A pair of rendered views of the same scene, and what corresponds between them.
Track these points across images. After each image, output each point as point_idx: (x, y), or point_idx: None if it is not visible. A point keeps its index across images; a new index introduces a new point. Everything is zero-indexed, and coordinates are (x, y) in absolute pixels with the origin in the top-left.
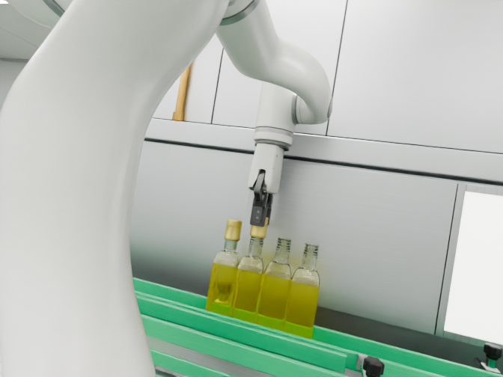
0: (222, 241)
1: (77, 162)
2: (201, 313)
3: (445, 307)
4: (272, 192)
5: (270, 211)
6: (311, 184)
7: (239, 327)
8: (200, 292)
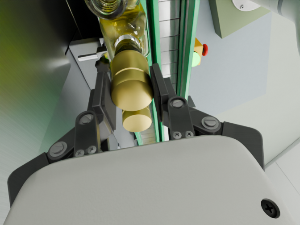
0: (60, 126)
1: None
2: (157, 52)
3: None
4: (149, 144)
5: (101, 98)
6: None
7: (158, 4)
8: (82, 91)
